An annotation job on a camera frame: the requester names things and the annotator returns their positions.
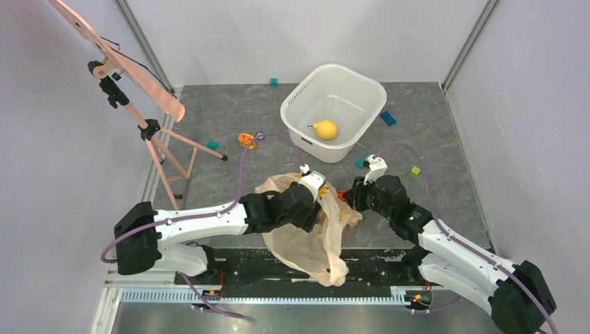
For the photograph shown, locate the yellow fake fruit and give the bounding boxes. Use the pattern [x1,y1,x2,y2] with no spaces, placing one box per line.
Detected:
[308,119,338,141]

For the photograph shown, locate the cream banana print plastic bag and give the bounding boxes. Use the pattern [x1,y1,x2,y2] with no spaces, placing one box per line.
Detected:
[262,182,362,287]

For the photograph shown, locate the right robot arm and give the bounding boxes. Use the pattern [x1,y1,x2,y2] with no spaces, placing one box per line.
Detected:
[342,175,557,333]

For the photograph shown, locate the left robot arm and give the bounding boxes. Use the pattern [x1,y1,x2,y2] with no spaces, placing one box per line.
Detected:
[113,182,320,277]

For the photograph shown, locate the yellow orange toy cylinder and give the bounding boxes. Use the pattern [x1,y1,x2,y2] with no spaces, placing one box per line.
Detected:
[238,133,256,150]

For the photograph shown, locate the teal flat rectangular block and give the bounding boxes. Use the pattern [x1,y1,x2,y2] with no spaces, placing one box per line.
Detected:
[356,154,371,169]

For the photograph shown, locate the teal wedge block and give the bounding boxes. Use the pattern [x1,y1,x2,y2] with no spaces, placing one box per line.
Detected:
[206,141,220,150]

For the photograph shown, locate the white plastic basin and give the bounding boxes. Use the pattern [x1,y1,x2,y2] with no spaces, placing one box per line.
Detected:
[280,63,388,164]

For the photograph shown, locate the blue lego brick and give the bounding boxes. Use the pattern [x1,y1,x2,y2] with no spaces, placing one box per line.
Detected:
[380,111,397,127]

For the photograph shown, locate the green cube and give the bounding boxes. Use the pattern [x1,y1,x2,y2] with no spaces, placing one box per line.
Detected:
[410,166,422,177]

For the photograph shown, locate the pink tripod easel stand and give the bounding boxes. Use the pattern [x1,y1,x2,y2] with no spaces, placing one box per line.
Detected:
[47,0,229,216]

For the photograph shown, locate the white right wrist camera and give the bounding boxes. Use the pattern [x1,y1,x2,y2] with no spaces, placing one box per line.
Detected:
[363,154,388,185]

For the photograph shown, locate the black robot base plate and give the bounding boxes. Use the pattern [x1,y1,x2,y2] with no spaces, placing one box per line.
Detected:
[189,248,434,298]

